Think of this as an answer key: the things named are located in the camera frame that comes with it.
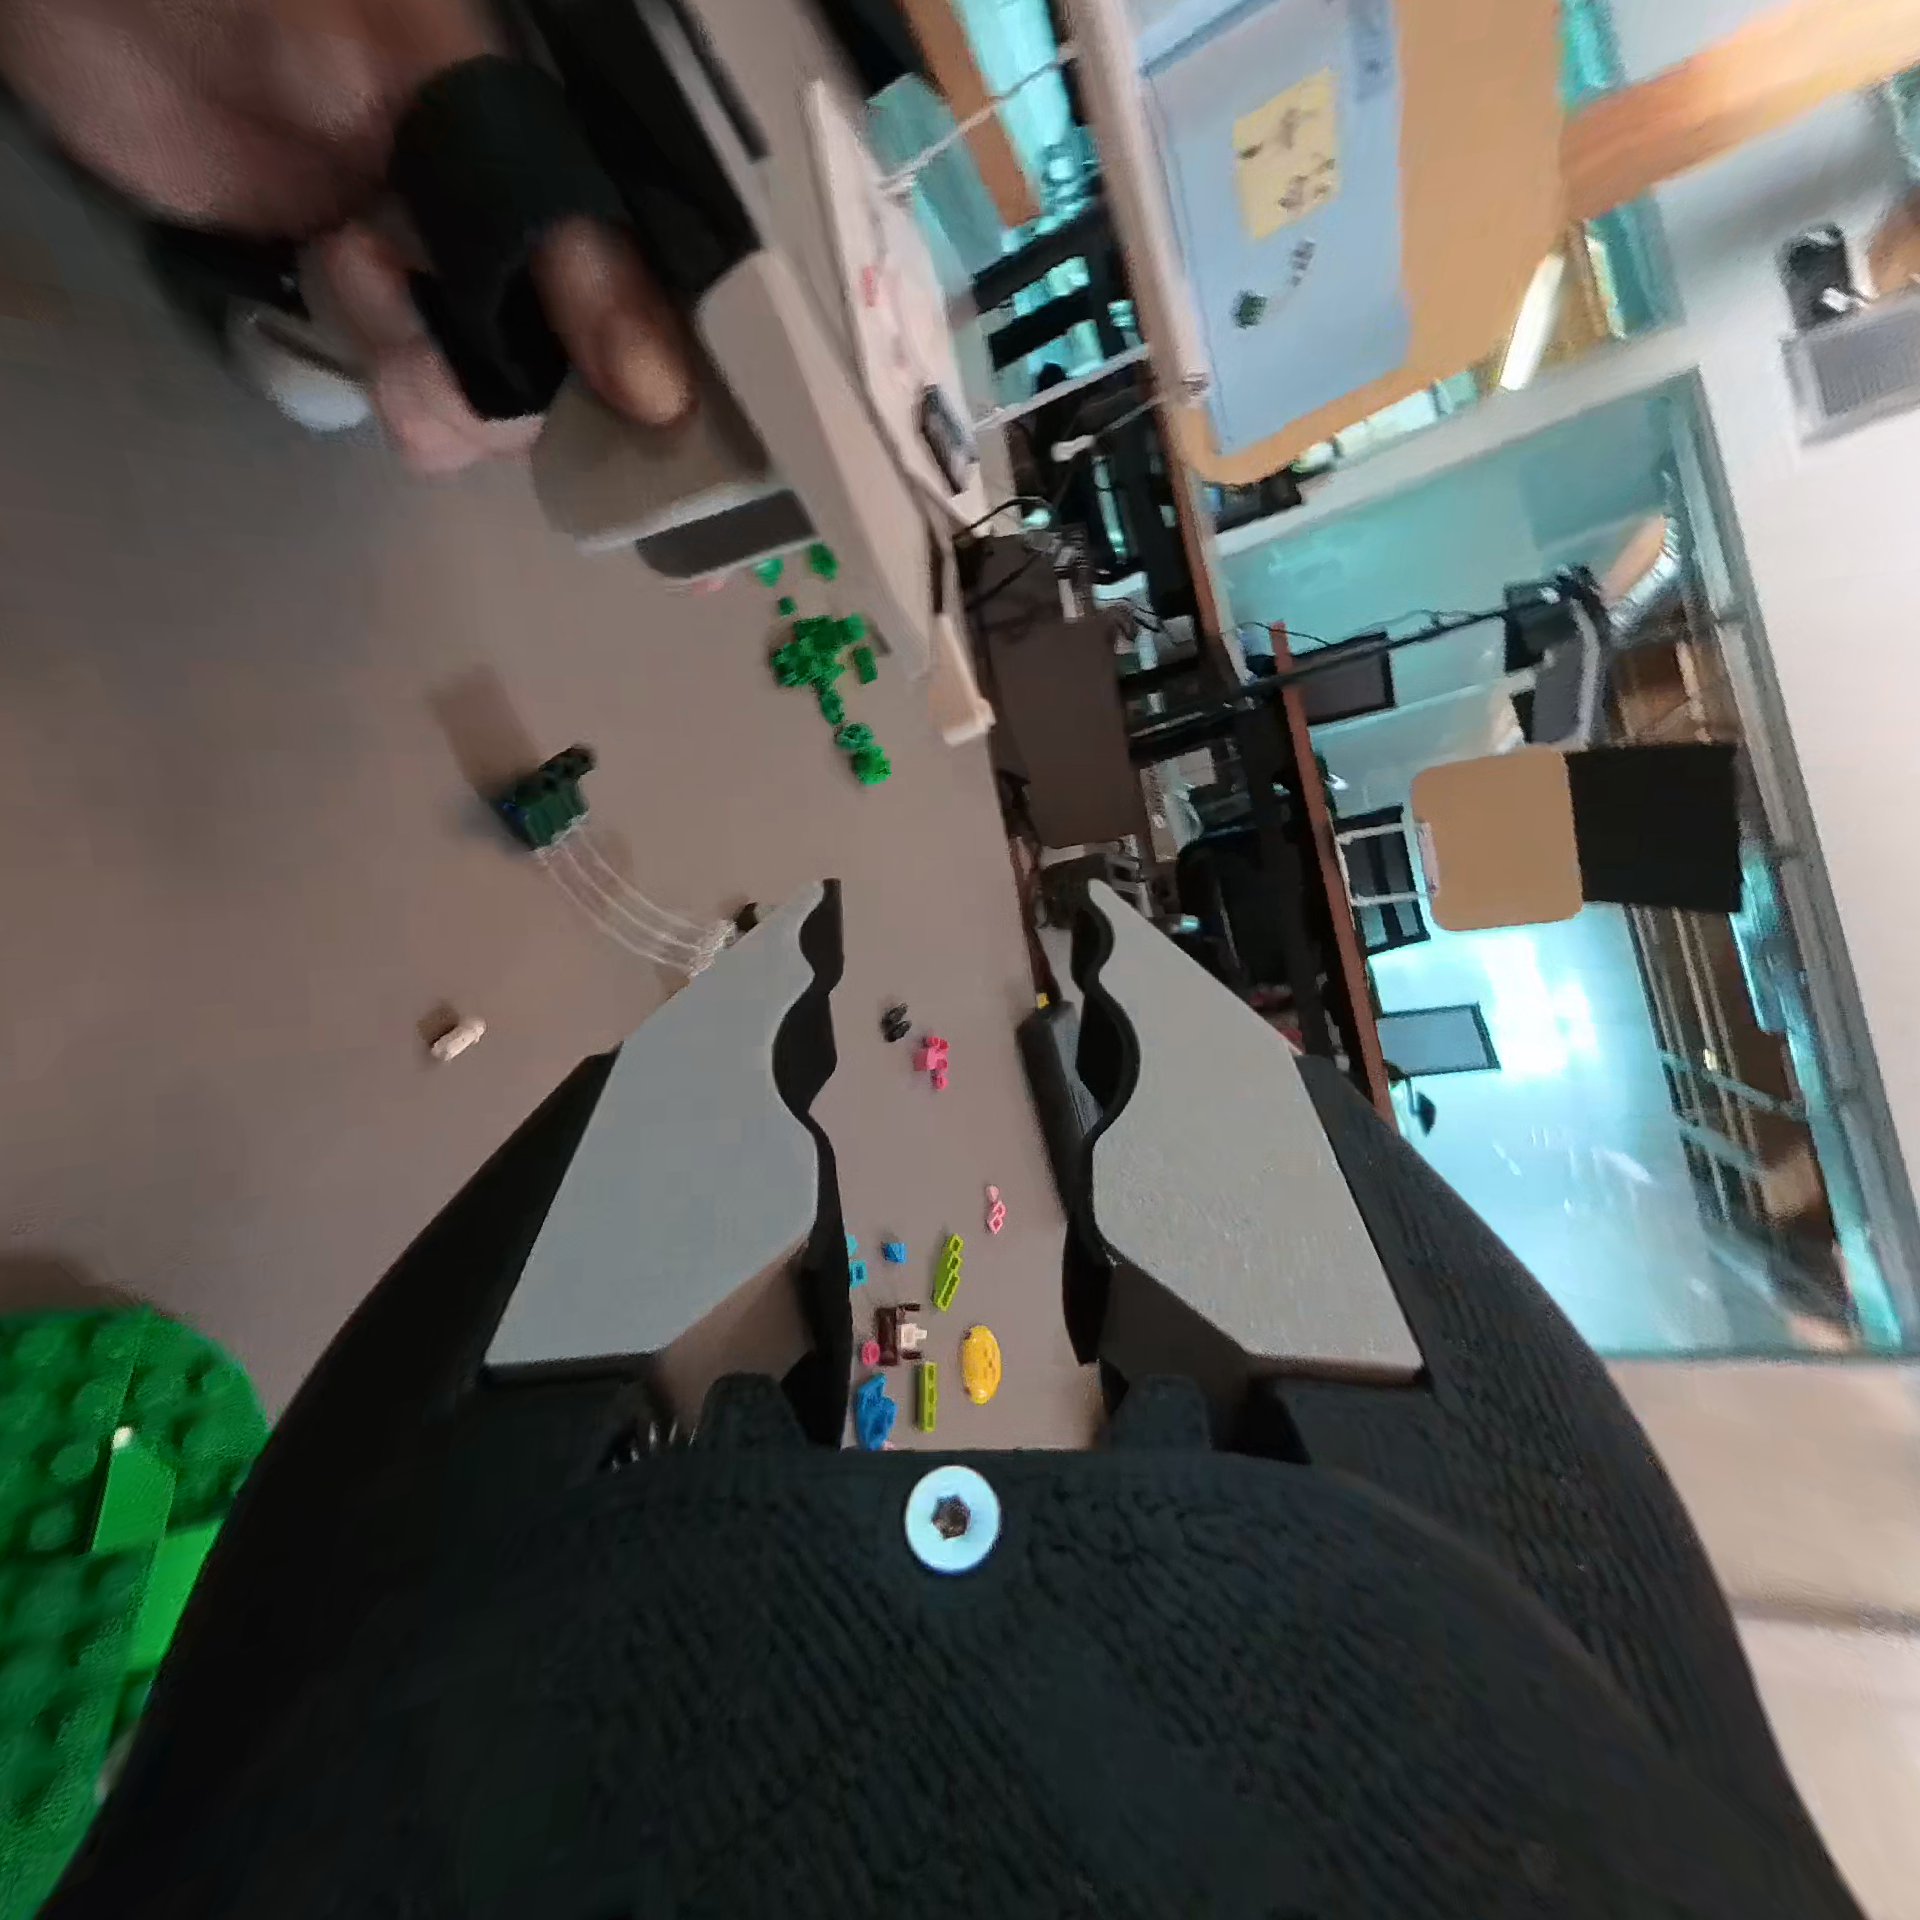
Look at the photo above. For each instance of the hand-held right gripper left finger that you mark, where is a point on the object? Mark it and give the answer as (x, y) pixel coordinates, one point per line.
(674, 1201)

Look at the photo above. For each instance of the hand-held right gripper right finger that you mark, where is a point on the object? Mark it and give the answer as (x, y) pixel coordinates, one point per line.
(1244, 1213)

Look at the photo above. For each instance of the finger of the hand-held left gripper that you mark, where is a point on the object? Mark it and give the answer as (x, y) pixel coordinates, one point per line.
(825, 451)

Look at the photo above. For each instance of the brown wooden desk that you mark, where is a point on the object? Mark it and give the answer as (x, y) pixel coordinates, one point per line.
(1325, 840)

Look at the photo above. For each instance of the grey desk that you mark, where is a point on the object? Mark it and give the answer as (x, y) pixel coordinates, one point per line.
(225, 750)

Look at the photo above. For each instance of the person's left hand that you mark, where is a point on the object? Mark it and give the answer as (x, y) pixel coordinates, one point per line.
(181, 106)

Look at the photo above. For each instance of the black battery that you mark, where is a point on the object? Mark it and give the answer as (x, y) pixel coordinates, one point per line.
(948, 433)

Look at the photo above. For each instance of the cluster of small green bricks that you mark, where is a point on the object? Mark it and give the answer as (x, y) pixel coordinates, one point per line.
(818, 652)

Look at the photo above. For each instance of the brown brick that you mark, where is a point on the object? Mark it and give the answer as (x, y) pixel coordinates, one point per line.
(896, 1332)

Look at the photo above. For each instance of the black framed board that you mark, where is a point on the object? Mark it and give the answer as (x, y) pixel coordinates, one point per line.
(1441, 1037)

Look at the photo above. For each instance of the small white pin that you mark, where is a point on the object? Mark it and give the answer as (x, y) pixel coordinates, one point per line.
(458, 1036)

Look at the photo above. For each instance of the lime green brick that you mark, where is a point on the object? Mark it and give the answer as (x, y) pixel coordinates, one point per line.
(948, 1272)

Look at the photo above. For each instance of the black connector brick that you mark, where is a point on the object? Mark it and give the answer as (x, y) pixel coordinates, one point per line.
(896, 1022)

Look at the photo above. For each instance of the pink brick assembly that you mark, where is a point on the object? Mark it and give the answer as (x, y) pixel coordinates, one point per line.
(932, 1059)

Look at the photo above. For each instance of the yellow dome brick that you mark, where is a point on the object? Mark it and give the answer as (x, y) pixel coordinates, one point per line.
(981, 1362)

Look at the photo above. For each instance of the dark brown panel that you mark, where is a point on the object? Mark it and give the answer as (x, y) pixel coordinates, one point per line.
(1072, 720)

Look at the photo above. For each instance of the dark green brick with clear stalks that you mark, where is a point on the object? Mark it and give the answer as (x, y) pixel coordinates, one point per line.
(547, 803)

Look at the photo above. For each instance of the instruction booklet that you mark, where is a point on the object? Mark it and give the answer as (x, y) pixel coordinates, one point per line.
(1289, 269)

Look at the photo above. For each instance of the black rectangular panel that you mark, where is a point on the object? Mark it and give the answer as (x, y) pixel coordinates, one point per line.
(1651, 825)

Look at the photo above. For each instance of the green toy brick plant model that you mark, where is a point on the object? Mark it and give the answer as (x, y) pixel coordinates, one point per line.
(90, 1499)

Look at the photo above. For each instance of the black wall speaker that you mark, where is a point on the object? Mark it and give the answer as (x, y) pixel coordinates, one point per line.
(1823, 277)

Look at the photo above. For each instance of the white wall vent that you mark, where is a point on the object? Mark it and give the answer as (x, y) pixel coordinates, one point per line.
(1852, 369)

